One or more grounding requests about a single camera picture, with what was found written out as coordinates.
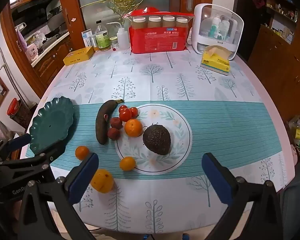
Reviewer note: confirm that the glass bottle green label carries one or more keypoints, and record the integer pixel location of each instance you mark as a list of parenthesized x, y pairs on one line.
[(102, 38)]

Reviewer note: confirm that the wooden kitchen cabinet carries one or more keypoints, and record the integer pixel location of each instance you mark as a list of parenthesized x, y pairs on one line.
[(52, 57)]

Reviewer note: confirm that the metal mop pole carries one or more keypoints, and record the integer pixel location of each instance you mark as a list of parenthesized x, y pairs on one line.
[(8, 72)]

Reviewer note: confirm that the yellow tissue pack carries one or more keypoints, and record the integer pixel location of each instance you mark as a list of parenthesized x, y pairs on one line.
[(215, 61)]

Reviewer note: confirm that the large orange tangerine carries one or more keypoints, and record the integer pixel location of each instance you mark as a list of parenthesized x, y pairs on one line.
[(133, 127)]

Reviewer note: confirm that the dark overripe banana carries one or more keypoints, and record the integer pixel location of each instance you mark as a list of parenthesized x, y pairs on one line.
[(101, 125)]

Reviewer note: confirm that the red pack of jars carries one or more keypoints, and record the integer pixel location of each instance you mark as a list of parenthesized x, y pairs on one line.
[(157, 40)]

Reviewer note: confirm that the blue and white carton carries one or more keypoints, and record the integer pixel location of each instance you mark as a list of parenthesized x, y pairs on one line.
[(86, 36)]

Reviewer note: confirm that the dark green scalloped plate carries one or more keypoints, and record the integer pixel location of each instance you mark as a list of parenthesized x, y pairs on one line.
[(52, 122)]

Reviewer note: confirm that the red cherry tomato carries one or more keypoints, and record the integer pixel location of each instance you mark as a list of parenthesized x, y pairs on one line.
[(134, 111), (125, 115), (123, 107)]

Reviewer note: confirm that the dark avocado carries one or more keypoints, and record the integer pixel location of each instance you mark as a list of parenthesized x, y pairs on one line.
[(157, 140)]

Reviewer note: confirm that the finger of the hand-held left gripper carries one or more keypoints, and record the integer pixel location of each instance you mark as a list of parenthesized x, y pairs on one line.
[(18, 142), (48, 155)]

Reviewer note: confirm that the small glass jar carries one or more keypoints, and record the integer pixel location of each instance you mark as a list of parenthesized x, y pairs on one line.
[(113, 43)]

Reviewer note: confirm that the small orange tangerine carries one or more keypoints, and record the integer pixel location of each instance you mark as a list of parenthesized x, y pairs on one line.
[(127, 163), (82, 152)]

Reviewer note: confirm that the white countertop storage cabinet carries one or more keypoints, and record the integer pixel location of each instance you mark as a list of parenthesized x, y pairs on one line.
[(215, 27)]

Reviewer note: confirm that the red lychee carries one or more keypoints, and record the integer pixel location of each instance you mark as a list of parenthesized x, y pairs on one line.
[(116, 123), (113, 133)]

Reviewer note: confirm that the yellow orange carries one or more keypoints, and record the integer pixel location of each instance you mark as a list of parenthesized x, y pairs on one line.
[(103, 182)]

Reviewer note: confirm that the small metal tin can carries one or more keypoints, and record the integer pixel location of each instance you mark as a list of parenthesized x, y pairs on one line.
[(93, 41)]

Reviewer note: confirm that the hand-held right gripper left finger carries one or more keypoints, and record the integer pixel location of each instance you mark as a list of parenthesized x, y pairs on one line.
[(83, 180)]

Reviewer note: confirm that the white plastic squeeze bottle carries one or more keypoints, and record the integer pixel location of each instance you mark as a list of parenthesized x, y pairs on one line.
[(122, 40)]

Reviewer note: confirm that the tree print tablecloth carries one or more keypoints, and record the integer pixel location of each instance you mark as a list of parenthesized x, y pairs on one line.
[(190, 80)]

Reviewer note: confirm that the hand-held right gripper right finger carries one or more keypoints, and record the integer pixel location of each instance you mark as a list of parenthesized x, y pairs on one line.
[(216, 180)]

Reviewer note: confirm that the red lid storage jar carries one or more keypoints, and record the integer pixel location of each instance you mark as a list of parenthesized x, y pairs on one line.
[(13, 107)]

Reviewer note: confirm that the yellow rectangular box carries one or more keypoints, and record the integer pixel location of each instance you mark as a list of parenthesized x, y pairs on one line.
[(77, 56)]

